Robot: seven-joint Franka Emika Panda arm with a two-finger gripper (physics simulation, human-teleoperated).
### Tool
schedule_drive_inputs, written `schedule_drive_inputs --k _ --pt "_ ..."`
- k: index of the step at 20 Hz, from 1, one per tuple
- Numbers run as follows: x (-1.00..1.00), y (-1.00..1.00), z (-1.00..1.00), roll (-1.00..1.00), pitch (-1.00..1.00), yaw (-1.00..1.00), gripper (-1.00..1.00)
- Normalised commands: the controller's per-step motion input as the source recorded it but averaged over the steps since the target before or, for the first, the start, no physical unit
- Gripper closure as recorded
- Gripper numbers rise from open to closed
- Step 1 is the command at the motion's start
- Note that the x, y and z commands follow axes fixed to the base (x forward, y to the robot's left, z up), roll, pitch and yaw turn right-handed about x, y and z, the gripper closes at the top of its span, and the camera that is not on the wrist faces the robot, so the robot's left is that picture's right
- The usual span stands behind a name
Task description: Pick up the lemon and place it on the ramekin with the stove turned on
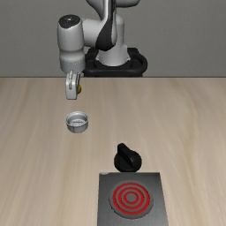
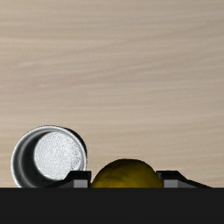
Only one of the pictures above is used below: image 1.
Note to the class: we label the black stove plate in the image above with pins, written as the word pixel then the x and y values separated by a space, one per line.
pixel 132 194

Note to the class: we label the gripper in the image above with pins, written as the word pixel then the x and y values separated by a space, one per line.
pixel 71 85

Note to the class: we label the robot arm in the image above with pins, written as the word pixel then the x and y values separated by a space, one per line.
pixel 100 32

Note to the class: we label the yellow lemon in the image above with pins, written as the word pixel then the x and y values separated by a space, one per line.
pixel 79 88

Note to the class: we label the grey ramekin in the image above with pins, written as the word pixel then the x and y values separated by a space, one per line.
pixel 77 122

